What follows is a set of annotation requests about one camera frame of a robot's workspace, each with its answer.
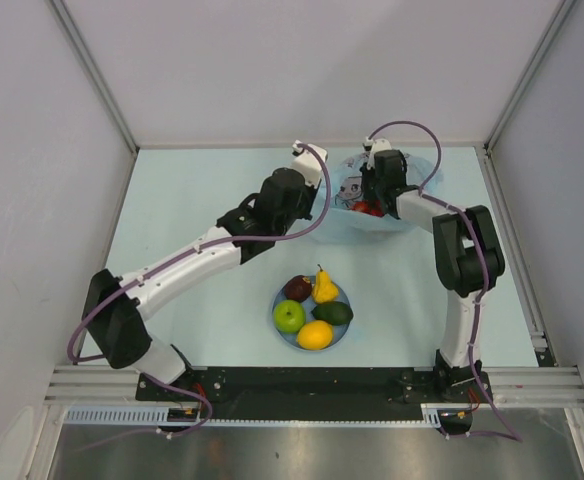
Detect small red fake fruits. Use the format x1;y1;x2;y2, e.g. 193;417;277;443
350;200;384;217

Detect light blue plastic bag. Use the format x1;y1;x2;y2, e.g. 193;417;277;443
308;153;444;245

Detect dark red fake apple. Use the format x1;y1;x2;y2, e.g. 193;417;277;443
283;275;313;303

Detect yellow fake pear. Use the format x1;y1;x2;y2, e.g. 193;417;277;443
312;266;340;304

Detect green fake apple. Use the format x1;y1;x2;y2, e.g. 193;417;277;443
273;299;306;334

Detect dark green fake avocado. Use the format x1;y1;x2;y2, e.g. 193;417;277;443
311;301;354;326

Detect yellow fake lemon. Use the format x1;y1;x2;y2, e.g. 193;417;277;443
296;320;334;351

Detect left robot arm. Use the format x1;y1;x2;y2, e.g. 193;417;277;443
83;167;322;400

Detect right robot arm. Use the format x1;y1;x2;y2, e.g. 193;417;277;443
361;144;505;401

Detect blue plastic plate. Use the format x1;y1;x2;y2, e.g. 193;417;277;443
270;285;351;351

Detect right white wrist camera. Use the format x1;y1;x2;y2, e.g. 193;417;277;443
363;137;392;170

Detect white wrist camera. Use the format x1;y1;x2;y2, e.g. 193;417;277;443
363;137;392;170
290;140;328;189

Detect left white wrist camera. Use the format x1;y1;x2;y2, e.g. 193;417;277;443
290;140;328;189

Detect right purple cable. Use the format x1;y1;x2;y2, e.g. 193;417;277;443
367;119;523;444

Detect purple cable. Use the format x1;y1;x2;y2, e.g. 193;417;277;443
66;140;334;454
367;119;523;444

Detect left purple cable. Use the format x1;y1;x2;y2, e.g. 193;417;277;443
66;140;334;454

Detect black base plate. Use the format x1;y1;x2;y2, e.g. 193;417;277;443
135;365;494;422

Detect right slotted cable duct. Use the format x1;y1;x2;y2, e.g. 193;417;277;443
421;403;473;428

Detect white slotted cable duct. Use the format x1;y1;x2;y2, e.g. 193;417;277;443
65;406;200;427

